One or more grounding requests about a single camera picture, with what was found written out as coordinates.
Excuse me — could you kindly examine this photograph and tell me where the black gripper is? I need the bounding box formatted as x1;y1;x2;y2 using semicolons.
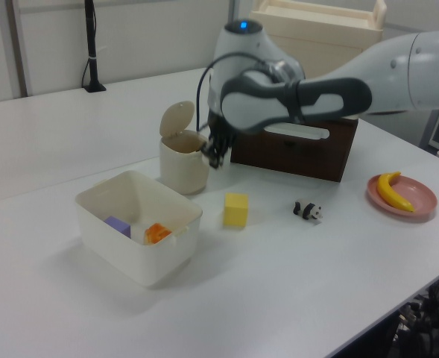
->
200;110;239;169

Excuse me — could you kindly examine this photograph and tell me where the black pole stand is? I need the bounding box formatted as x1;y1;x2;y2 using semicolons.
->
81;0;107;93

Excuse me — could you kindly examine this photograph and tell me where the orange toy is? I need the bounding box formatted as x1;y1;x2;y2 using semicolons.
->
143;222;174;246

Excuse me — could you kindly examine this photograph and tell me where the panda toy figure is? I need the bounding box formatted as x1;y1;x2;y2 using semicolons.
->
292;199;324;224

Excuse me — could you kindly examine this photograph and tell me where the black mesh object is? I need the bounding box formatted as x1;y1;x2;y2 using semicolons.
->
390;274;439;358

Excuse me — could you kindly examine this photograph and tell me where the pink plate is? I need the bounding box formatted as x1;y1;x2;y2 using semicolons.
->
366;174;438;224

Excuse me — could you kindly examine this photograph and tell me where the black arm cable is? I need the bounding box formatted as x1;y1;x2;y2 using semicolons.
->
195;51;269;132

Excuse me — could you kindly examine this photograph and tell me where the dark brown wooden box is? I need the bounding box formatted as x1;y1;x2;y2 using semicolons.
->
229;117;360;183

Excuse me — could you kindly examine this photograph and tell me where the beige trash can with lid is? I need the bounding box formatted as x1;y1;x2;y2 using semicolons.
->
158;99;211;195

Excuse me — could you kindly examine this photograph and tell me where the cream wooden crate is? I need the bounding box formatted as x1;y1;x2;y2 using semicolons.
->
249;0;387;121

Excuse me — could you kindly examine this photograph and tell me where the yellow block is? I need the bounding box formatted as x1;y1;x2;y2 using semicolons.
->
223;192;250;228

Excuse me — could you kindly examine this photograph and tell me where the white plastic storage bin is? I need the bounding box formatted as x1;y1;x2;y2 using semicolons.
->
75;170;204;287

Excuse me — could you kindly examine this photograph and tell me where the purple block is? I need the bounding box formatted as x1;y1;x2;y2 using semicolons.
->
103;216;133;239

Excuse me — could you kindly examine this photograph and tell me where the yellow banana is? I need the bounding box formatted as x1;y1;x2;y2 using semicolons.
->
376;171;416;213

